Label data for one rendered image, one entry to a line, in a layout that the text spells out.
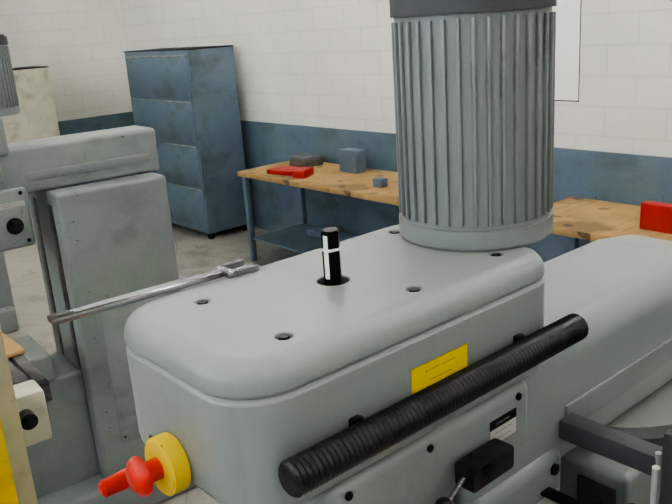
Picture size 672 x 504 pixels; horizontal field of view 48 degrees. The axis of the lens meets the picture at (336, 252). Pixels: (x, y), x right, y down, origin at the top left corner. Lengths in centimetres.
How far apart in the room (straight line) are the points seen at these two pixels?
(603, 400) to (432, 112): 51
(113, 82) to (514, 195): 983
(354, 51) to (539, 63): 611
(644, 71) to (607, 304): 423
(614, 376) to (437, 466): 39
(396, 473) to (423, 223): 31
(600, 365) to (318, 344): 55
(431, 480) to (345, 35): 637
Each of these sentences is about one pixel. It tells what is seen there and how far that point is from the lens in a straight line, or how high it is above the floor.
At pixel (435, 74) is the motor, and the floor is 210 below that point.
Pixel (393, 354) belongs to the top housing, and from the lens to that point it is 76.
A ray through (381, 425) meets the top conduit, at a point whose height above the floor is 180.
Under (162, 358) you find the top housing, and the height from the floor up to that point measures 187.
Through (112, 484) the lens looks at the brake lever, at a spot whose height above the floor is 171.
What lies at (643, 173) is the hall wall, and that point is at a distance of 541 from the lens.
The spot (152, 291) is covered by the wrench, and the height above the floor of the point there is 190.
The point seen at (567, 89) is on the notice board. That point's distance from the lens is 563.
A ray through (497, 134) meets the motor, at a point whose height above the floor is 203.
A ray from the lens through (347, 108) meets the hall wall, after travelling 716.
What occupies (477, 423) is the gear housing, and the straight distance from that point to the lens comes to 92.
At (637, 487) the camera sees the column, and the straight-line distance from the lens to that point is 123.
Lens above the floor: 217
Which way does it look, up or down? 17 degrees down
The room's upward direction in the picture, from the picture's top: 4 degrees counter-clockwise
